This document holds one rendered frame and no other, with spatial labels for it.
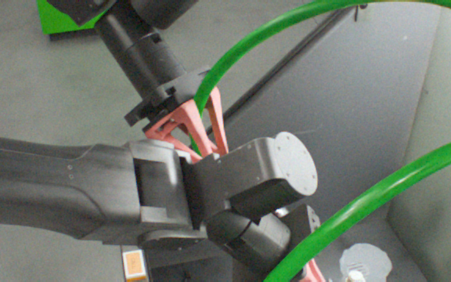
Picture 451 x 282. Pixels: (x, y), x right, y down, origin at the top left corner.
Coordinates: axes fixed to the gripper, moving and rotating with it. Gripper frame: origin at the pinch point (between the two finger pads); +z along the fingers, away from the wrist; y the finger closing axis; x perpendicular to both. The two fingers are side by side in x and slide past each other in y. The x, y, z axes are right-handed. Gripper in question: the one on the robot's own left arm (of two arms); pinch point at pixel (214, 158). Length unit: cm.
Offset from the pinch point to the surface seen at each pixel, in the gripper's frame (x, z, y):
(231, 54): -10.1, -7.5, -1.8
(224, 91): 127, -20, 210
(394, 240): 8, 36, 43
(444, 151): -24.6, 7.3, -11.0
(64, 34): 220, -128, 219
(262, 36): -13.7, -7.1, -1.3
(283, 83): -0.4, -2.6, 23.6
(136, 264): 28.2, 7.6, 4.9
